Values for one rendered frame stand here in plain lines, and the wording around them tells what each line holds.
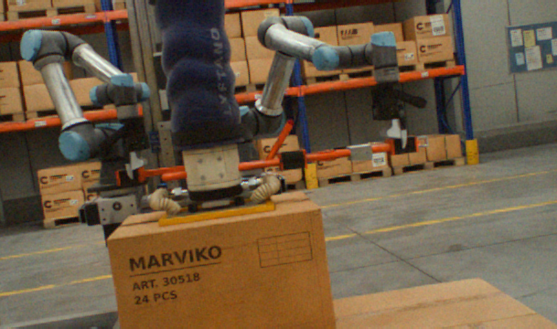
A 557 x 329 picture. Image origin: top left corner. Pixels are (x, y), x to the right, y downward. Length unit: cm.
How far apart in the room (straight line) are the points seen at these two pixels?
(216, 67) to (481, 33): 1026
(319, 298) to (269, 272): 16
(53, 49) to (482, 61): 1003
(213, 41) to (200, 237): 57
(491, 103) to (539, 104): 96
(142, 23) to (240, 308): 135
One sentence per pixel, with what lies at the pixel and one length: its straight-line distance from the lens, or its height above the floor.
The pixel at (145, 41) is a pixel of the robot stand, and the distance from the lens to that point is 256.
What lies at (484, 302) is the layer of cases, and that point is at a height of 54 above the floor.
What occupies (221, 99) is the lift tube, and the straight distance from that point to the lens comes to 175.
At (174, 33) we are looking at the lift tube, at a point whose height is 149.
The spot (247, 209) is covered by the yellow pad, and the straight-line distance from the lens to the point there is 171.
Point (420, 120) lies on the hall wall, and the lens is 1120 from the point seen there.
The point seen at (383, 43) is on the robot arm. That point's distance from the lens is 187.
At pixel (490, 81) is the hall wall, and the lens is 1184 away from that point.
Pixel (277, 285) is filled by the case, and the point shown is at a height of 74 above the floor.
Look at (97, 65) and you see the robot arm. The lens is 238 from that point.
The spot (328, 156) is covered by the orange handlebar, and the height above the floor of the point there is 107.
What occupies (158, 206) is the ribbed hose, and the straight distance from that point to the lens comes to 175.
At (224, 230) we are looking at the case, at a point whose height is 92.
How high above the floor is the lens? 122
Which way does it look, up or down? 5 degrees down
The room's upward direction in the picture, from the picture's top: 8 degrees counter-clockwise
